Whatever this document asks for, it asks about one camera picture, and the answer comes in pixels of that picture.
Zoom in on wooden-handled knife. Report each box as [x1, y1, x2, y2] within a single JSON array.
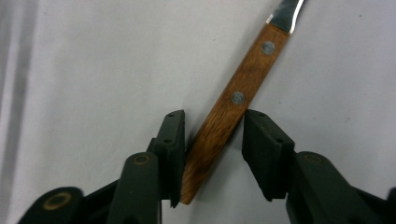
[[179, 0, 306, 205]]

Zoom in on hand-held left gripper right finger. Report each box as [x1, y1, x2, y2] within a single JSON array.
[[242, 109, 384, 224]]

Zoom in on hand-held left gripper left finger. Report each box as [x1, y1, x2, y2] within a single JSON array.
[[106, 109, 188, 224]]

